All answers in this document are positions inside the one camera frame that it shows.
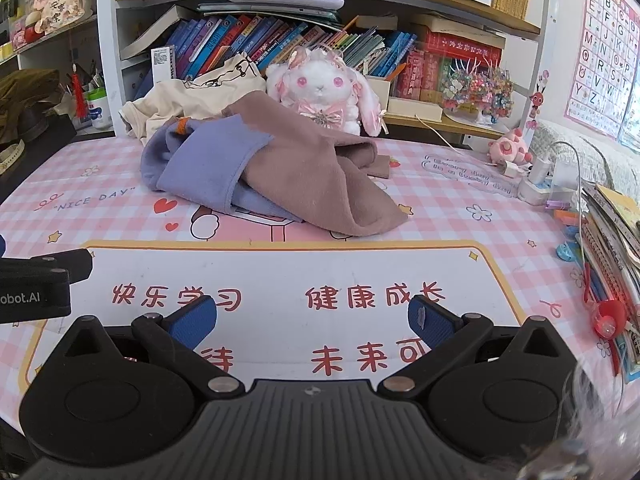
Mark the white box with code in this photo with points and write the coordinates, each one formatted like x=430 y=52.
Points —
x=162 y=65

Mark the colourful flower decoration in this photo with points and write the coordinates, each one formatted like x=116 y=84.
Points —
x=475 y=85

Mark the red round toy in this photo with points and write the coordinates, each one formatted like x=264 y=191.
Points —
x=610 y=317

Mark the olive cloth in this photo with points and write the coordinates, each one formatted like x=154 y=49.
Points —
x=25 y=90

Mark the row of colourful books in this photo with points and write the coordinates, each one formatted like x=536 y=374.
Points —
x=240 y=35

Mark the small pink plush toy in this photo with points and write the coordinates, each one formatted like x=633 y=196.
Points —
x=510 y=147

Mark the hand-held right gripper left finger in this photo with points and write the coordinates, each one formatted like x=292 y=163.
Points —
x=192 y=319

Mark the small blue clip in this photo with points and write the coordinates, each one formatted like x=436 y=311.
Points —
x=566 y=251

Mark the pink checked table mat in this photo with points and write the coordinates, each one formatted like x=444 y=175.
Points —
x=125 y=185

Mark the red boxed book set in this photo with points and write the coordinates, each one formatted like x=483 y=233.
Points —
x=450 y=60

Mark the stack of books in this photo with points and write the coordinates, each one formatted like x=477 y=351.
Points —
x=615 y=240

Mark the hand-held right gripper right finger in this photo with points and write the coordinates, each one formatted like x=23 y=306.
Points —
x=431 y=319

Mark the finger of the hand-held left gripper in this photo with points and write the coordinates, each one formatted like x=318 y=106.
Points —
x=65 y=262

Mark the white canister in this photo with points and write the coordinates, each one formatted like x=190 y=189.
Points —
x=100 y=110

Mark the white wooden bookshelf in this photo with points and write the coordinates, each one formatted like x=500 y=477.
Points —
x=106 y=60

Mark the red bottle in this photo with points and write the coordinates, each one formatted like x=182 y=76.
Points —
x=80 y=97

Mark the alphabet wall poster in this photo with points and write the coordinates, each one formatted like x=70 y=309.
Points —
x=605 y=60

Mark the white pink plush bunny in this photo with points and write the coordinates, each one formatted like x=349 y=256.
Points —
x=320 y=85

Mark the white quilted cover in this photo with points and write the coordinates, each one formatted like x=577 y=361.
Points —
x=600 y=160

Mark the purple and brown sweater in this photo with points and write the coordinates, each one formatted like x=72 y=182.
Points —
x=300 y=170

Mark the large grey book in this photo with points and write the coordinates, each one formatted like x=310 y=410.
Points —
x=150 y=35

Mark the black bag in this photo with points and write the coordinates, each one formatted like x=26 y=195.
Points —
x=45 y=140

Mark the beige garment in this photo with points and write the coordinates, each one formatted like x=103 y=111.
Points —
x=165 y=105

